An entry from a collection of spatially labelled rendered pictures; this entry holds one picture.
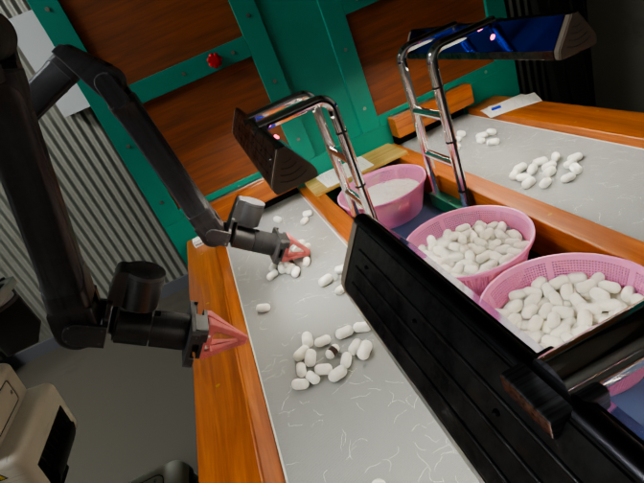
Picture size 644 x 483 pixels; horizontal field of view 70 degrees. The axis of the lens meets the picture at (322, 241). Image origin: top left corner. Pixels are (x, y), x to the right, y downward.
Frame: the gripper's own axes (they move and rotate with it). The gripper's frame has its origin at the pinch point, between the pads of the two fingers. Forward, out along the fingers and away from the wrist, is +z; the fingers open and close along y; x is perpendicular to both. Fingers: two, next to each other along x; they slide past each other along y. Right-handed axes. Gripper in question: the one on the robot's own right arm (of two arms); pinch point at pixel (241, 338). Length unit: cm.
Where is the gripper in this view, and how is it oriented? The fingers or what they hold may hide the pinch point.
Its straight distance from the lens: 79.3
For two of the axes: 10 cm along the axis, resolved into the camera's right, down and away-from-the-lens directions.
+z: 9.1, 2.0, 3.7
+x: -3.1, 9.1, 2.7
